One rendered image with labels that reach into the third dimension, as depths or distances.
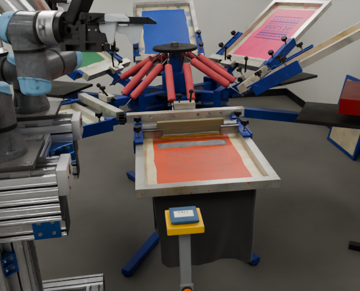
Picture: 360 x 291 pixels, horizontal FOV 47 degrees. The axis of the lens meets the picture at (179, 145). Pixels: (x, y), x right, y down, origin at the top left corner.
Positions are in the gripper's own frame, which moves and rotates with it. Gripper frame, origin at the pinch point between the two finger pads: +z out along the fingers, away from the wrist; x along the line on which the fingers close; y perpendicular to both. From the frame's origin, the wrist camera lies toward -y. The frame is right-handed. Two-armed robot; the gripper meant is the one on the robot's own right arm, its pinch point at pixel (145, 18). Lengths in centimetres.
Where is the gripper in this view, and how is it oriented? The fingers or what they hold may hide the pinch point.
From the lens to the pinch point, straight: 91.1
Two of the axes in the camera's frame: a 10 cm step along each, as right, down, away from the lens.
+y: -0.1, 9.7, 2.5
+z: 9.5, 0.9, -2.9
